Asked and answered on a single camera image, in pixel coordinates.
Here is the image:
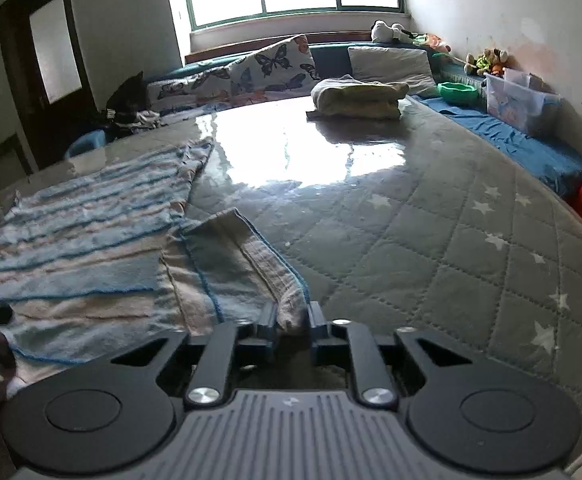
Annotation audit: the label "colourful plush toy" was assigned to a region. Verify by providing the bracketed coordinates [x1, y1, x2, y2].
[413, 32, 452, 55]

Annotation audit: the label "folded pastel cloth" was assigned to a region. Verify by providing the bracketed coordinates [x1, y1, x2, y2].
[306, 75, 410, 122]

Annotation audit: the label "panda plush toy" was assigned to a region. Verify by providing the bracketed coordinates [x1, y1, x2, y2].
[371, 20, 414, 44]

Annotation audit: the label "dark wooden door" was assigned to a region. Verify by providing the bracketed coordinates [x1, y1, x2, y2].
[0, 0, 96, 171]

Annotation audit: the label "large butterfly print pillow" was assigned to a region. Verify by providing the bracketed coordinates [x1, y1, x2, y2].
[228, 34, 322, 98]

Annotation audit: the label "long butterfly print pillow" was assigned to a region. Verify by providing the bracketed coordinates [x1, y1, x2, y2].
[146, 67, 234, 106]

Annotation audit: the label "black bag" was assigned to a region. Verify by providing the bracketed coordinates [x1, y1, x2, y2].
[107, 71, 149, 113]

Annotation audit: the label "clear plastic box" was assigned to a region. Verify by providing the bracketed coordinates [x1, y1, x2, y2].
[483, 67, 562, 136]

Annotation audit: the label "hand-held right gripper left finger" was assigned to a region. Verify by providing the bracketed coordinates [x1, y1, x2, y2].
[108, 302, 279, 408]

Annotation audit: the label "blue sofa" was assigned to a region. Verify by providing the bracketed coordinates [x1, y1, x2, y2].
[66, 42, 582, 196]

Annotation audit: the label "striped blue pink cloth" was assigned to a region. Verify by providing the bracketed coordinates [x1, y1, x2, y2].
[0, 140, 308, 401]

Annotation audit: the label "plain grey pillow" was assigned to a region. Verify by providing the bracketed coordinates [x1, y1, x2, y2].
[347, 46, 439, 98]

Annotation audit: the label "pile of dark clothes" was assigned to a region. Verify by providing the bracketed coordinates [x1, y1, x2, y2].
[102, 107, 164, 133]

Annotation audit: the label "brown plush toys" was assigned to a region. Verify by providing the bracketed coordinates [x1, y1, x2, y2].
[463, 47, 509, 77]

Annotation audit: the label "green bowl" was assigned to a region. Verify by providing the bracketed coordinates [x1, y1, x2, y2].
[437, 81, 478, 107]

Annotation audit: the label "grey quilted star table cover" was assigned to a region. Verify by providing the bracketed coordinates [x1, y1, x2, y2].
[0, 95, 582, 480]

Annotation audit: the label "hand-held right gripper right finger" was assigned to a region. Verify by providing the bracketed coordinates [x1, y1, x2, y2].
[307, 302, 474, 407]

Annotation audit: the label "butterfly print blanket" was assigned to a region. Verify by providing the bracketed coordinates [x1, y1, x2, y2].
[161, 92, 252, 116]

